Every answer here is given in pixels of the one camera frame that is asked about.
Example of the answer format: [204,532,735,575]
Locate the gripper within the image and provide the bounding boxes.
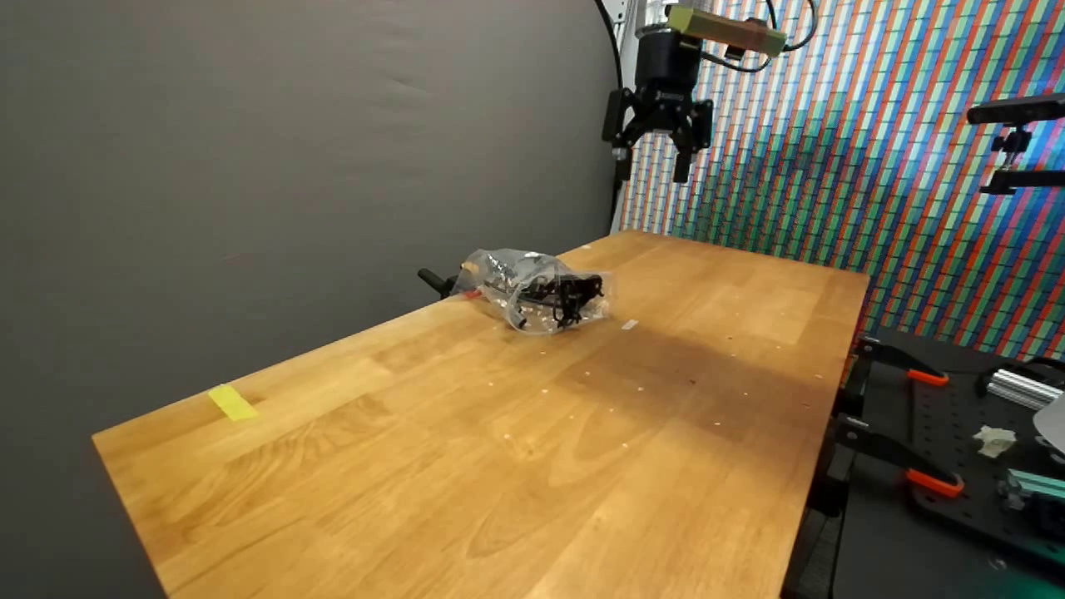
[602,25,716,185]

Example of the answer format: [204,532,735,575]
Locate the clear plastic bag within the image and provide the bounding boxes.
[456,248,615,336]

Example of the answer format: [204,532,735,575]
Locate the black clamp with orange tips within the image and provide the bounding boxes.
[855,336,950,389]
[835,414,967,499]

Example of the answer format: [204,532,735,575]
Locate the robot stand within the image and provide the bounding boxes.
[782,327,1065,599]

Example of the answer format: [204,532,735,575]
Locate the silver aluminium extrusion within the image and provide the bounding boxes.
[985,368,1065,411]

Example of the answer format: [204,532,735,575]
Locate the crumpled paper scrap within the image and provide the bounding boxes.
[973,425,1018,459]

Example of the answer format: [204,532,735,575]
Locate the yellow tape strip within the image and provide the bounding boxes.
[206,384,260,423]

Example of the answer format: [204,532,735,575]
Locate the green aluminium extrusion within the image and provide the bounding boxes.
[998,468,1065,512]

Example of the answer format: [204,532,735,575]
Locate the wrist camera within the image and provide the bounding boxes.
[666,3,788,58]

